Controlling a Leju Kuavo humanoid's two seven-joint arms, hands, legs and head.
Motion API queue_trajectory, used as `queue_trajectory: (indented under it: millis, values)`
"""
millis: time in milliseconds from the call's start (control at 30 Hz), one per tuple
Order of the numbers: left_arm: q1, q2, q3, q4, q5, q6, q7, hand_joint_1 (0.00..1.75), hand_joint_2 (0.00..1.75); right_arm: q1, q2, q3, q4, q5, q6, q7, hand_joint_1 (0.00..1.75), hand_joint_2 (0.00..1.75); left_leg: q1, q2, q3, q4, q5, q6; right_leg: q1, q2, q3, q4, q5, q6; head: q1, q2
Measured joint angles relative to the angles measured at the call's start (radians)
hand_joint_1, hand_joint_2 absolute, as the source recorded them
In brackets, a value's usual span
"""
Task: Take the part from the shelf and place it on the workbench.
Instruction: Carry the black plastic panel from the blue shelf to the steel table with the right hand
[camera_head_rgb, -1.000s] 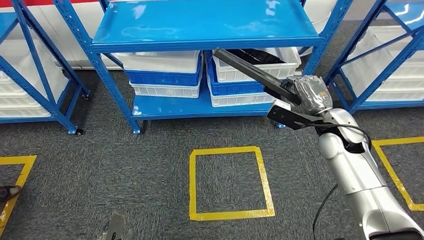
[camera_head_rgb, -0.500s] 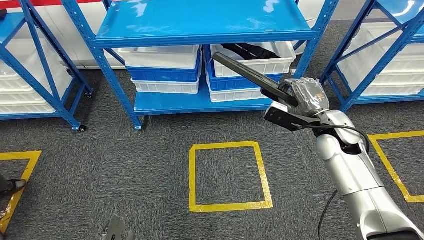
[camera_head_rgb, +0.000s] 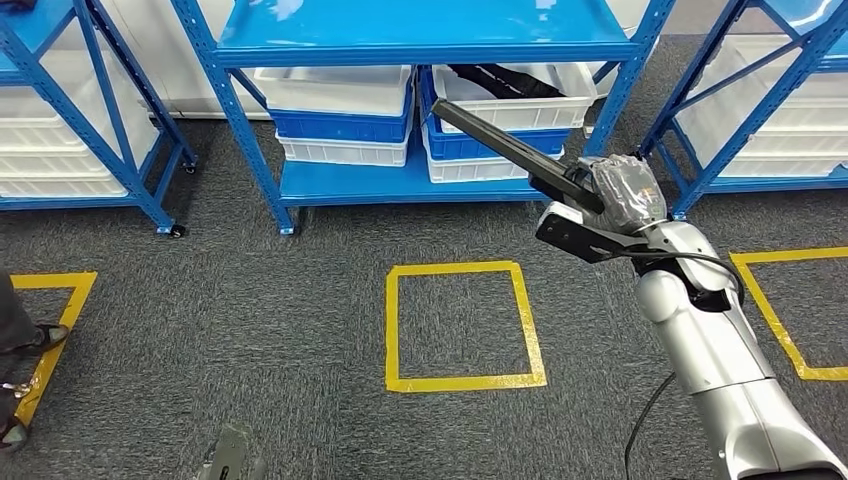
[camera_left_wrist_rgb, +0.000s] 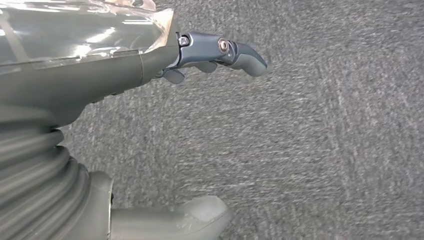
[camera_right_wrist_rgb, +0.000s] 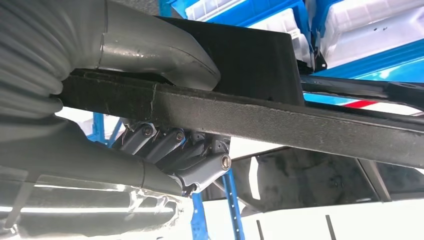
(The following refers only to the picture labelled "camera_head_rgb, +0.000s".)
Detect black plastic plate bracket part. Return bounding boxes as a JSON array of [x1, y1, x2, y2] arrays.
[[430, 97, 607, 215]]

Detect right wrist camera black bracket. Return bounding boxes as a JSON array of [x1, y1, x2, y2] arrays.
[[535, 200, 654, 265]]

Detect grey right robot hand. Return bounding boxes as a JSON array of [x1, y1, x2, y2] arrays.
[[572, 153, 669, 236]]

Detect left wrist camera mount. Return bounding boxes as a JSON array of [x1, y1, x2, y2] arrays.
[[198, 423, 266, 480]]

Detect black parts in crate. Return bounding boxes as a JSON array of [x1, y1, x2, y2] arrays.
[[448, 63, 568, 101]]

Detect person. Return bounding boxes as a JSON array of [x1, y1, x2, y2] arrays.
[[0, 268, 71, 455]]

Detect blue plastic crate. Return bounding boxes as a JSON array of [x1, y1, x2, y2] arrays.
[[268, 86, 417, 145], [418, 66, 572, 162]]

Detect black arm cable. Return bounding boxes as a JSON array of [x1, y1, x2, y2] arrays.
[[619, 248, 748, 480]]

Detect blue metal shelf rack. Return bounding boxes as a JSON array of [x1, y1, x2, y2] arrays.
[[635, 0, 848, 221], [168, 0, 677, 236], [0, 0, 199, 238]]

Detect yellow floor tape square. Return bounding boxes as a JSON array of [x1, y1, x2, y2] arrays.
[[385, 260, 549, 394], [728, 246, 848, 382], [9, 271, 99, 425]]

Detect stacked white plastic crates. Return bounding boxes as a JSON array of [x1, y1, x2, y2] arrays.
[[675, 33, 848, 179], [0, 19, 160, 200]]

